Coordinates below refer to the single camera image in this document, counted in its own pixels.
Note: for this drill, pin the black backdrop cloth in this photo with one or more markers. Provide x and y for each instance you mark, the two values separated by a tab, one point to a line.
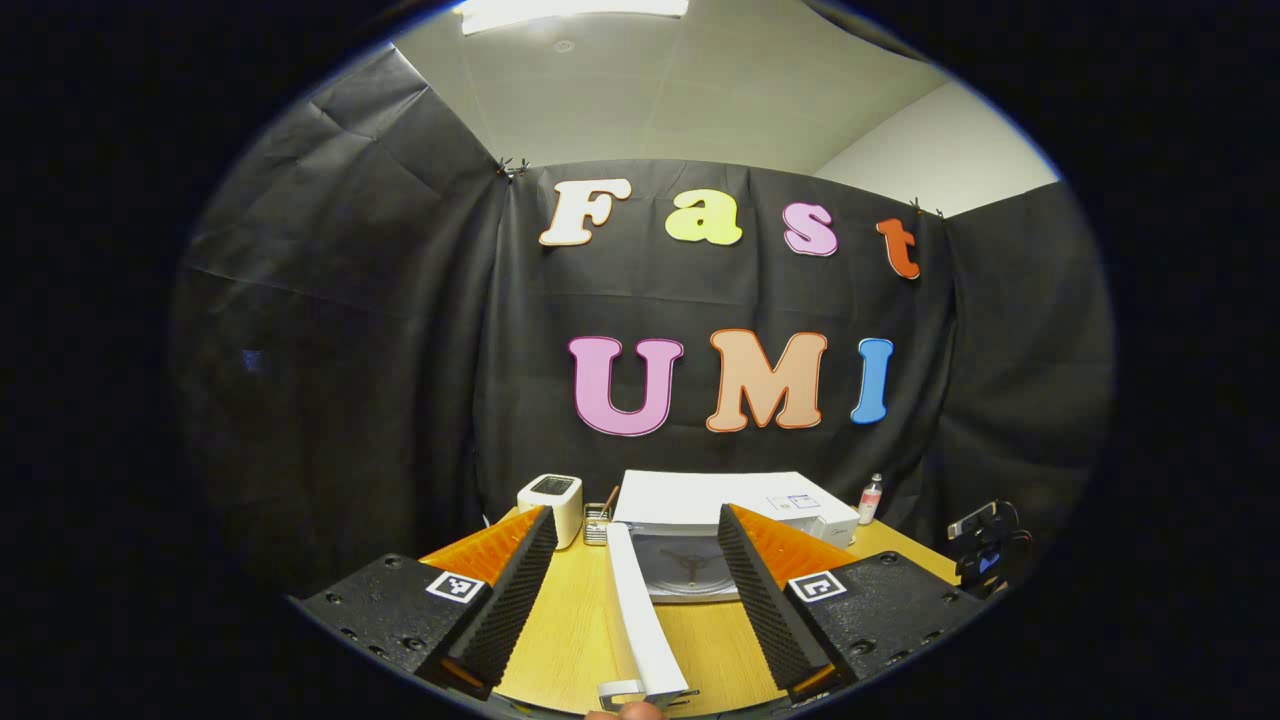
350	400

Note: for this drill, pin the small clear bottle pink label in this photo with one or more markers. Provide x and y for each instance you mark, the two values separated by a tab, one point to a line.
870	505

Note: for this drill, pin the white microwave oven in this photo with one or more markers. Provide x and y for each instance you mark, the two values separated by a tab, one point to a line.
700	495

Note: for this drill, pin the glass turntable plate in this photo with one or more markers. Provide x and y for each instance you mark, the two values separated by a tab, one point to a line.
690	570

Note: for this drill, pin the black clamp device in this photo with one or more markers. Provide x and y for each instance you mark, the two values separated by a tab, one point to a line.
985	555

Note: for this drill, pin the ceiling light panel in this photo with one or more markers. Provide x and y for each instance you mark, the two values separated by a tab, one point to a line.
570	12

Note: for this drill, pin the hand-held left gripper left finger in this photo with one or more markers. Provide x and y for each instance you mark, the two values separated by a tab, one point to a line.
515	610

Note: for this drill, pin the brown wooden stick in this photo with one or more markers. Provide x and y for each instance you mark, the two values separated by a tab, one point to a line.
610	500

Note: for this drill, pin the white toaster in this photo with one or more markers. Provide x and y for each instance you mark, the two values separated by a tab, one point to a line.
550	512

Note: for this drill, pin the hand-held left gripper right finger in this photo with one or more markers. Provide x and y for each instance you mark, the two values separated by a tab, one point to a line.
770	610

